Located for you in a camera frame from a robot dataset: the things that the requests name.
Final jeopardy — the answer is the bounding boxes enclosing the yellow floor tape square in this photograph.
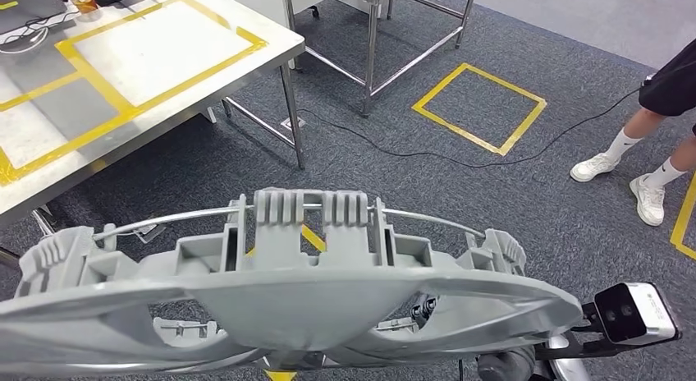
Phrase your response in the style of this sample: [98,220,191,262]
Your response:
[247,223,327,381]
[411,62,547,157]

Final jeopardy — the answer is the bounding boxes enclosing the yellow tape outline double frame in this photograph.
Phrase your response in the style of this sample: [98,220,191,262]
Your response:
[0,0,268,186]

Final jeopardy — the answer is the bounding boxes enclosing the silver plastic wheel hubcap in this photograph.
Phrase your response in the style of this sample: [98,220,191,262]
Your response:
[0,186,584,379]

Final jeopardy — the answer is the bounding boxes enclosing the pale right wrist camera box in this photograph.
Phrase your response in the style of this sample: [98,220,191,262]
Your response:
[593,282,682,346]

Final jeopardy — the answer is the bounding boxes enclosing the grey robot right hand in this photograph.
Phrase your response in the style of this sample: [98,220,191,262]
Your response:
[410,296,538,381]

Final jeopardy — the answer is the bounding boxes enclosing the tangled desk cables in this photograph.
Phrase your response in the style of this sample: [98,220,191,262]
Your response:
[0,11,83,56]

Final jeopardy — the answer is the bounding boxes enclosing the black floor cable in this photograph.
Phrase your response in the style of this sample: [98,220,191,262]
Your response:
[295,87,643,170]

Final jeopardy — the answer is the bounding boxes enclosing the person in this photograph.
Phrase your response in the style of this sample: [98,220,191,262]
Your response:
[570,38,696,227]

